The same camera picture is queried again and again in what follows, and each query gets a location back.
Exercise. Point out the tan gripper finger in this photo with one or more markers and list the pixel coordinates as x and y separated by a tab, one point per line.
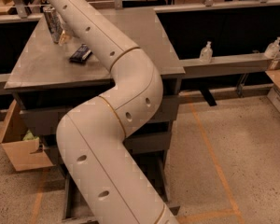
65	36

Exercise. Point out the dark blue rxbar wrapper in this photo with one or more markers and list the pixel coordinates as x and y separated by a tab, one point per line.
81	55

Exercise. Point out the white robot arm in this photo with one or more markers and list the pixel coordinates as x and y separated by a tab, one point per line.
90	136

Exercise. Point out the grey wooden drawer cabinet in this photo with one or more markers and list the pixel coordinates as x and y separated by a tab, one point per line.
141	25

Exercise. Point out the grey top drawer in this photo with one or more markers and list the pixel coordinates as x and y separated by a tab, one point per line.
44	121

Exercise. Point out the grey middle drawer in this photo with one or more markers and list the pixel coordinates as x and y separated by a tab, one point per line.
136	144

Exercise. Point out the grey open bottom drawer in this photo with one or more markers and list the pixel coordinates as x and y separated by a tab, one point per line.
76	210

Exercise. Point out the silver patterned can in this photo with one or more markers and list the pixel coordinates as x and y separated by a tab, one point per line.
53	23

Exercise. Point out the brown cardboard box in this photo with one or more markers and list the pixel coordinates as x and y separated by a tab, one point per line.
23	154

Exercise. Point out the grey metal railing beam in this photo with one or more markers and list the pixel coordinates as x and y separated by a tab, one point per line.
56	72

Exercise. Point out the clear sanitizer bottle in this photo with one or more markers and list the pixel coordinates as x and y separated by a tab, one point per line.
206	53

